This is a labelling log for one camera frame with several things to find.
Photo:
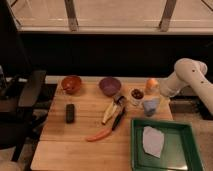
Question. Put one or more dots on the dark grapes bunch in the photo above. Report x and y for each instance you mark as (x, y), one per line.
(137, 94)

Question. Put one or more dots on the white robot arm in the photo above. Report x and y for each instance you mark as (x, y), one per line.
(189, 72)

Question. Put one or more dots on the purple bowl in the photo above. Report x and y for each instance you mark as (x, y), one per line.
(109, 86)

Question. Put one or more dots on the yellow banana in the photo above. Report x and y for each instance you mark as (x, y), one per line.
(109, 112)

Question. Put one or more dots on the orange bowl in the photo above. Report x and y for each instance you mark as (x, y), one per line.
(71, 84)

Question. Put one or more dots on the black rectangular block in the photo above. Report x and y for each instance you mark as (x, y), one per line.
(70, 113)

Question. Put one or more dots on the orange fruit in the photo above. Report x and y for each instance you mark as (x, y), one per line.
(152, 84)

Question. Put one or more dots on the orange carrot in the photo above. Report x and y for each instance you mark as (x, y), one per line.
(100, 135)

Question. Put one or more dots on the blue cloth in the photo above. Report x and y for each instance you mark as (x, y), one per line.
(150, 106)

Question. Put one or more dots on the white crumpled paper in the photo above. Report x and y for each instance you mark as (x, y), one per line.
(153, 141)

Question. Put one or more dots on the black chair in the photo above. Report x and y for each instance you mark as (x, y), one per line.
(18, 125)

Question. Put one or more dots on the green tray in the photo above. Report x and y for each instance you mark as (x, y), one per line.
(179, 153)

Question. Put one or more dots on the black handled tool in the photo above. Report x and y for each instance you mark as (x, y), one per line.
(122, 102)

